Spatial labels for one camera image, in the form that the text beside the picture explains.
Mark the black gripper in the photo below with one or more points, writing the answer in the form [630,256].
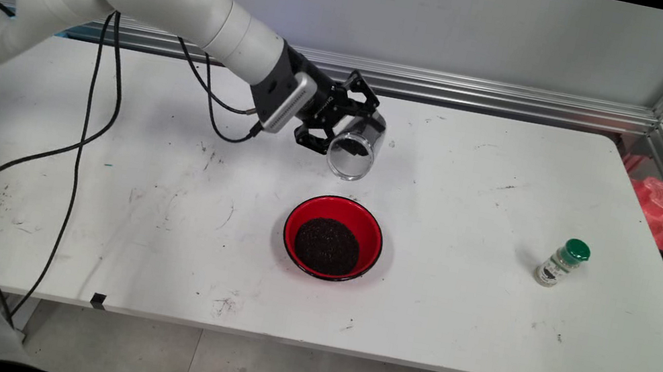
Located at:
[327,103]

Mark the clear plastic jar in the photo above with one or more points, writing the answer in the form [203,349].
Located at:
[375,138]

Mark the red bowl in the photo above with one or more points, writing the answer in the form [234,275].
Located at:
[310,209]

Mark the black seeds heap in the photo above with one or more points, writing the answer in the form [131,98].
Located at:
[326,246]

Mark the spice bottle with green lid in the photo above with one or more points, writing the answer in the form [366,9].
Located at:
[556,266]

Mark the black tape piece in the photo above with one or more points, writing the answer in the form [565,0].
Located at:
[97,301]

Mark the grey table leg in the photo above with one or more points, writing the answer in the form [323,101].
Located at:
[24,312]

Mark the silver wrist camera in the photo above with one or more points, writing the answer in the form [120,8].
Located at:
[291,104]

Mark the black camera bracket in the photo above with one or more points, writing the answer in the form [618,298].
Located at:
[275,77]

